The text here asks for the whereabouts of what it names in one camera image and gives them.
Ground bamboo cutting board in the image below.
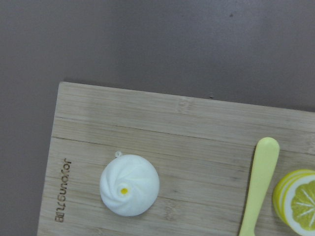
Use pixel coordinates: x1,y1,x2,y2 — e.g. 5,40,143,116
37,82,315,236

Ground lower lemon slice stack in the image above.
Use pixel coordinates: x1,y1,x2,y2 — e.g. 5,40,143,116
272,169,315,236

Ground white steamed bun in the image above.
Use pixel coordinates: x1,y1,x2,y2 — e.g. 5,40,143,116
99,151,160,217

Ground yellow plastic knife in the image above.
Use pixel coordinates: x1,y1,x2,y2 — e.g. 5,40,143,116
239,137,280,236

